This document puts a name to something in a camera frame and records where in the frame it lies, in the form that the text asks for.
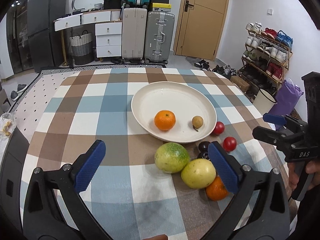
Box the woven laundry basket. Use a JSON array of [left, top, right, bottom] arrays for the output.
[[69, 30, 94, 66]]

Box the silver suitcase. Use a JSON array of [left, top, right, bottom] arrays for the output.
[[144, 11, 175, 64]]

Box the black refrigerator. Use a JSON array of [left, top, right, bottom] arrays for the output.
[[27, 0, 66, 73]]

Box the orange mandarin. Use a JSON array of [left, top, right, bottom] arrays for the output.
[[153, 110, 176, 131], [206, 176, 229, 201]]

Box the yellow passion fruit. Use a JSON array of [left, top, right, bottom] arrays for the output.
[[181, 159, 216, 189]]

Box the red cherry tomato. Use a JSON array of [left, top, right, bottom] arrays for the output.
[[222, 137, 237, 152], [213, 121, 225, 135]]

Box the white drawer desk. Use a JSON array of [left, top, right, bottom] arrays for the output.
[[54, 9, 122, 58]]

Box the white bucket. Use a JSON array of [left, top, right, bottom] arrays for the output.
[[253, 89, 277, 114]]

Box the green passion fruit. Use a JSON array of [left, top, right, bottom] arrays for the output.
[[154, 142, 190, 174]]

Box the cream round plate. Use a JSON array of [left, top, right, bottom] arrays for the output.
[[131, 81, 217, 144]]

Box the beige suitcase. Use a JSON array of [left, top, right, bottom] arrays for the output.
[[121, 8, 148, 60]]

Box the wooden shoe rack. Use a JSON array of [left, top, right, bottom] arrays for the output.
[[238, 22, 293, 101]]

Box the purple plastic bag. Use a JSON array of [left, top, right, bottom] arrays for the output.
[[268, 79, 304, 116]]

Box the brown longan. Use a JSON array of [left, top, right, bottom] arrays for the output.
[[191, 115, 204, 131]]

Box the yellow black box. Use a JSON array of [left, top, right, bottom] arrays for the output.
[[152, 3, 171, 12]]

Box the checkered tablecloth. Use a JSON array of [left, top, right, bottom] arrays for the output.
[[16, 67, 288, 239]]

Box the wooden door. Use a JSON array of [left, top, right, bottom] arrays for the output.
[[174, 0, 229, 60]]

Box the dark cherry with stem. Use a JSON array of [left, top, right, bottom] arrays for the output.
[[198, 141, 210, 152]]

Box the person's right hand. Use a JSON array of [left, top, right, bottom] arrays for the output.
[[287, 159, 320, 192]]

